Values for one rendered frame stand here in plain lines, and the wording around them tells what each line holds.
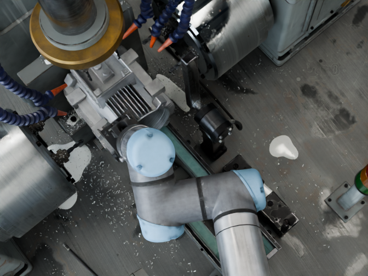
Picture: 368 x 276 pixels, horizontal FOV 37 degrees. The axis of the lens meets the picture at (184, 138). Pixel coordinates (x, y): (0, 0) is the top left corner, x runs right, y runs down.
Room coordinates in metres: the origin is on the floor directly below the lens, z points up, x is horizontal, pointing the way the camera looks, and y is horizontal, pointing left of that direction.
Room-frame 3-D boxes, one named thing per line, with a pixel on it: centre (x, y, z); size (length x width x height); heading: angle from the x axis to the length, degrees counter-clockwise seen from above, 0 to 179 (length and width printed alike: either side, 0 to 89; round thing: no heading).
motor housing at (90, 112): (0.52, 0.14, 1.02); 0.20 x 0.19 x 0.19; 30
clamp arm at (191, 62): (0.49, -0.04, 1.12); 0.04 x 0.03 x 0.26; 31
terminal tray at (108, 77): (0.55, 0.16, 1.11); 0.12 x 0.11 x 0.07; 30
